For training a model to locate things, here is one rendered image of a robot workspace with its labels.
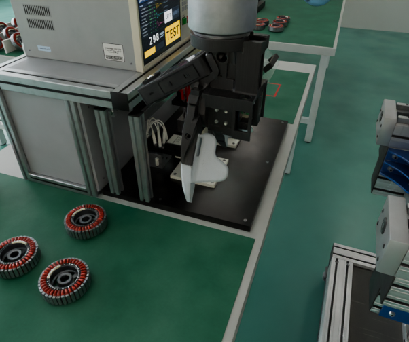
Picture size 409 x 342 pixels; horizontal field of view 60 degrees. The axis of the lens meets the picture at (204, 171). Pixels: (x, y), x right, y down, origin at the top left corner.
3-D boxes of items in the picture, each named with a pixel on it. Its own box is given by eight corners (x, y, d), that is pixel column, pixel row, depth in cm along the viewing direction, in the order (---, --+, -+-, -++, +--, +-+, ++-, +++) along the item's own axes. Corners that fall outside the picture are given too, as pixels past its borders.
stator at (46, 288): (101, 275, 85) (98, 265, 83) (68, 314, 77) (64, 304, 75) (65, 260, 89) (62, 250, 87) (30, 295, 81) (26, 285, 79)
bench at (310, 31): (331, 66, 412) (346, -4, 368) (314, 146, 272) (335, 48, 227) (240, 56, 442) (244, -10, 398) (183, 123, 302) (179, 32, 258)
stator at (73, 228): (115, 224, 99) (113, 214, 97) (81, 247, 92) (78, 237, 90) (92, 206, 105) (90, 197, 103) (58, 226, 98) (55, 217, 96)
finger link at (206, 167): (217, 213, 42) (233, 137, 41) (172, 201, 44) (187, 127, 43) (223, 210, 45) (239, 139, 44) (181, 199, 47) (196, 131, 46)
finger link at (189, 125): (187, 165, 42) (202, 91, 41) (175, 163, 42) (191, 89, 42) (200, 166, 46) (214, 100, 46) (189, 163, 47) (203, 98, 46)
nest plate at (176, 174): (228, 162, 120) (228, 159, 120) (214, 188, 109) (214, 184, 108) (187, 153, 125) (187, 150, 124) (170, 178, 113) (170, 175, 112)
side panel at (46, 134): (101, 192, 111) (80, 97, 92) (96, 197, 109) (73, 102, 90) (30, 174, 119) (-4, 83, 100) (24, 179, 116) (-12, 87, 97)
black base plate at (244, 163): (287, 125, 146) (288, 121, 144) (249, 232, 97) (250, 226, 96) (182, 108, 158) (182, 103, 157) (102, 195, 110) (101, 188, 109)
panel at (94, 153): (183, 102, 158) (181, 33, 140) (100, 191, 108) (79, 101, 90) (181, 102, 158) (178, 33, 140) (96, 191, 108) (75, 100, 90)
